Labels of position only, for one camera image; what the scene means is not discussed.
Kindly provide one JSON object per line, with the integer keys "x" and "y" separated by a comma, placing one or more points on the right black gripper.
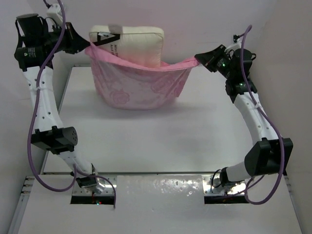
{"x": 210, "y": 57}

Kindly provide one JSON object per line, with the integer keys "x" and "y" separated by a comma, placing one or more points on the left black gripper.
{"x": 76, "y": 43}

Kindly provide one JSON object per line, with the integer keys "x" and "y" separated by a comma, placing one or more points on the pink floral pillowcase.
{"x": 125, "y": 85}

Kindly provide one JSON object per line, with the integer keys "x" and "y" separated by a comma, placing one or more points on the cream quilted pillow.
{"x": 141, "y": 45}

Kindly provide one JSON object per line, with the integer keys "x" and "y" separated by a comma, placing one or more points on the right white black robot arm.
{"x": 270, "y": 152}

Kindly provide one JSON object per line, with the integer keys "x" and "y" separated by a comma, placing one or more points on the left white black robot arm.
{"x": 34, "y": 53}

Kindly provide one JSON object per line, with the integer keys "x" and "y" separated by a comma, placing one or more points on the white front cover board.
{"x": 156, "y": 205}

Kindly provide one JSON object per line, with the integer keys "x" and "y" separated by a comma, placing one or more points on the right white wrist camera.
{"x": 237, "y": 41}

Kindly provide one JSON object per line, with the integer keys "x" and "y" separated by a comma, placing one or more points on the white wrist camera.
{"x": 237, "y": 41}
{"x": 54, "y": 12}

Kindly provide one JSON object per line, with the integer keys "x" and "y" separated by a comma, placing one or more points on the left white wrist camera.
{"x": 54, "y": 12}

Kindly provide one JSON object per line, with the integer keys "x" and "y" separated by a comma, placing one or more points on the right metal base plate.
{"x": 213, "y": 189}

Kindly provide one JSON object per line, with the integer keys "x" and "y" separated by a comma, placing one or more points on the metal base plate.
{"x": 213, "y": 189}
{"x": 100, "y": 186}

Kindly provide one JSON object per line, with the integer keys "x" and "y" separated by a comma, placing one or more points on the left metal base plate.
{"x": 100, "y": 186}

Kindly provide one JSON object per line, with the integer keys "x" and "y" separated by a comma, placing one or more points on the left aluminium frame rail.
{"x": 21, "y": 206}

